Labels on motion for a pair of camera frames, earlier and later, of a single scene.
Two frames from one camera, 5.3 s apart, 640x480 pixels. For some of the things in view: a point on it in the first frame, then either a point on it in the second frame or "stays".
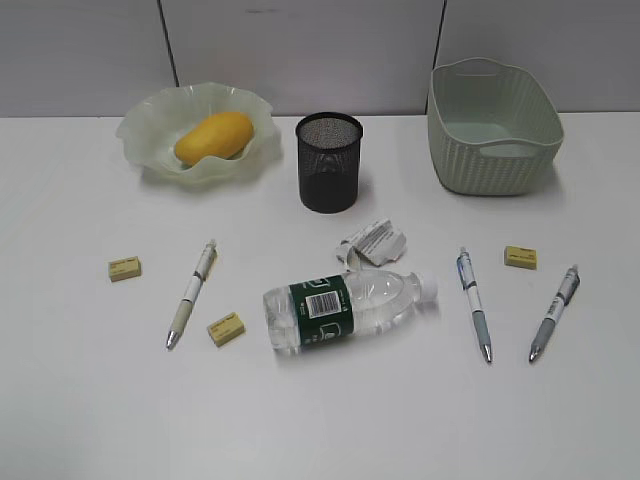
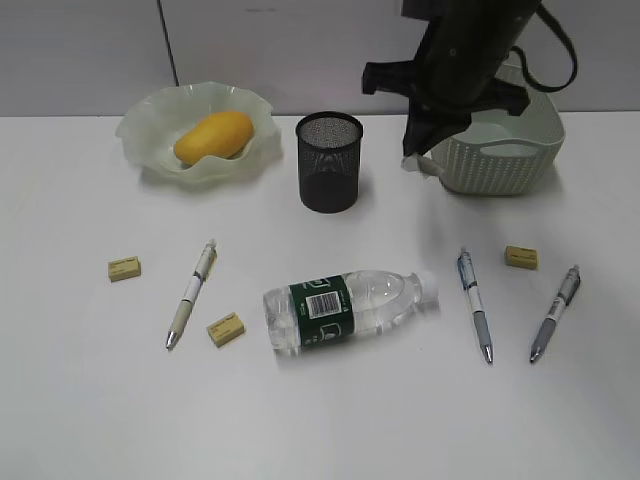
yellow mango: x=225 y=134 stays
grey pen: x=556 y=310 stays
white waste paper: x=377 y=244 -> x=417 y=163
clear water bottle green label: x=332 y=308 stays
